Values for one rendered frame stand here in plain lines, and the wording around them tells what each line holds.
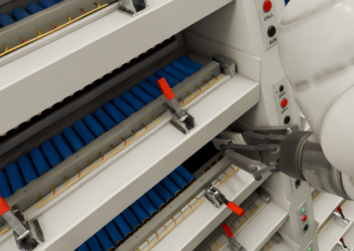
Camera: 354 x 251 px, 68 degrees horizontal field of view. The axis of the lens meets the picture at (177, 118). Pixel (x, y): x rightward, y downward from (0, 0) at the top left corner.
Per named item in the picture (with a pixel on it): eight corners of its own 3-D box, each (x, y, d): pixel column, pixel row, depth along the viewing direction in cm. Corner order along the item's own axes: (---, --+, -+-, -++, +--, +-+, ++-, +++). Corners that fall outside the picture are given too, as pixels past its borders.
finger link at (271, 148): (286, 162, 44) (282, 167, 43) (237, 155, 53) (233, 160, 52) (278, 143, 42) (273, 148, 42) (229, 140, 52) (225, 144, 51)
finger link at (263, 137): (281, 141, 43) (286, 135, 43) (239, 131, 53) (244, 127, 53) (289, 159, 44) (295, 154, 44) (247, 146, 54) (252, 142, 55)
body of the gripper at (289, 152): (325, 119, 38) (274, 117, 47) (291, 155, 35) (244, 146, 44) (341, 160, 41) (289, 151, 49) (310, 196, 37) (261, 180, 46)
